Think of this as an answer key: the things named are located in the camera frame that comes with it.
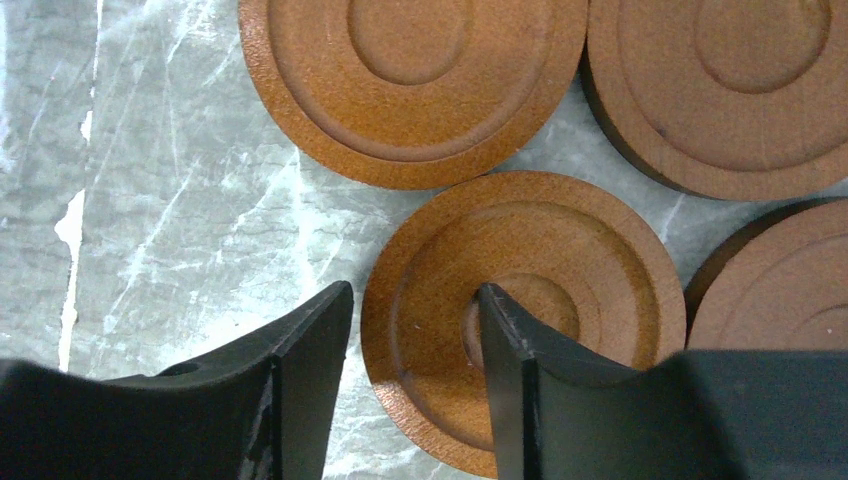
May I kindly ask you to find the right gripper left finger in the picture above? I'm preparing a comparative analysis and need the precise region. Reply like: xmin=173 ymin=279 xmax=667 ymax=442
xmin=1 ymin=281 xmax=354 ymax=479

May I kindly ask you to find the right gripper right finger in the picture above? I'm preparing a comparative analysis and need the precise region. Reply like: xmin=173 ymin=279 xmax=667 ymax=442
xmin=477 ymin=283 xmax=847 ymax=479

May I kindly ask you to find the brown wooden coaster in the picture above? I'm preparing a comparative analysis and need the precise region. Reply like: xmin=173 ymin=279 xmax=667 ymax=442
xmin=238 ymin=1 xmax=588 ymax=190
xmin=584 ymin=1 xmax=847 ymax=201
xmin=361 ymin=171 xmax=687 ymax=478
xmin=685 ymin=197 xmax=847 ymax=350

